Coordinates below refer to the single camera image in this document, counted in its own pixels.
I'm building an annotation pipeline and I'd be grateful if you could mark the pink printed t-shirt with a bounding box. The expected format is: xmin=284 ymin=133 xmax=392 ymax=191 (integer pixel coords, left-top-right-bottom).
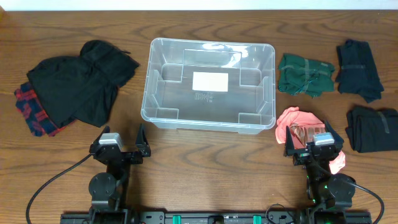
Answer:
xmin=275 ymin=106 xmax=346 ymax=175

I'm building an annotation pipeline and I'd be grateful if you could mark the black garment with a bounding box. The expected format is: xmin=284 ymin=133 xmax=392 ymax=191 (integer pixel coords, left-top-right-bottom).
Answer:
xmin=27 ymin=40 xmax=139 ymax=128
xmin=346 ymin=106 xmax=397 ymax=153

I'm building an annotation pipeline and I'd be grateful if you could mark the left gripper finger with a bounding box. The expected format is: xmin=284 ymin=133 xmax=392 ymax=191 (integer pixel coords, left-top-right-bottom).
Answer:
xmin=91 ymin=125 xmax=111 ymax=147
xmin=135 ymin=124 xmax=150 ymax=151

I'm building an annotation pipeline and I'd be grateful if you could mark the white label in bin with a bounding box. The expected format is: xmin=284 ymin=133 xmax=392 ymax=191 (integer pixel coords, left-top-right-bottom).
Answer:
xmin=192 ymin=72 xmax=229 ymax=92

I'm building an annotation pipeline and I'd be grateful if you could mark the clear plastic storage bin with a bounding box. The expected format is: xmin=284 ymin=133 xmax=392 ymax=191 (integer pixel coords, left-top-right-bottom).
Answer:
xmin=141 ymin=38 xmax=276 ymax=134

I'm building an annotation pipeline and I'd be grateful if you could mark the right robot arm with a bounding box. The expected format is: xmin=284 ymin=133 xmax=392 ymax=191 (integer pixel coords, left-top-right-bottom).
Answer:
xmin=284 ymin=123 xmax=355 ymax=223

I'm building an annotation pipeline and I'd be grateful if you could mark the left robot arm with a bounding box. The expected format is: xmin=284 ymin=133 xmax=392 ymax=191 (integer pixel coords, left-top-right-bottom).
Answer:
xmin=88 ymin=124 xmax=151 ymax=224

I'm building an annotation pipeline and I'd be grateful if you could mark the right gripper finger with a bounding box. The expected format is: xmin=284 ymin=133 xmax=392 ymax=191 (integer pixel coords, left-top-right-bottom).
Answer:
xmin=285 ymin=126 xmax=295 ymax=151
xmin=324 ymin=120 xmax=344 ymax=144

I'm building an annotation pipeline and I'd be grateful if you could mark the red navy plaid shirt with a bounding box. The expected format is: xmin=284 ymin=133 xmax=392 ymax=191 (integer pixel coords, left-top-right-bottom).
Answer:
xmin=14 ymin=82 xmax=76 ymax=137

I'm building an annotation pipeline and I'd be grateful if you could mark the green garment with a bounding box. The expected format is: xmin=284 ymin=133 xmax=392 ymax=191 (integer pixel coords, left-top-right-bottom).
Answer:
xmin=277 ymin=54 xmax=335 ymax=98

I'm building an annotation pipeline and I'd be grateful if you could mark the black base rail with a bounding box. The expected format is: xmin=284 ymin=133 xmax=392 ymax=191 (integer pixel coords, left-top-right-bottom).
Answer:
xmin=60 ymin=210 xmax=373 ymax=224

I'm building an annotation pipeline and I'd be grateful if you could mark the navy garment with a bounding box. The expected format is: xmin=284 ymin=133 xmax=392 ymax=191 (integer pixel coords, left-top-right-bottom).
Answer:
xmin=335 ymin=39 xmax=384 ymax=103

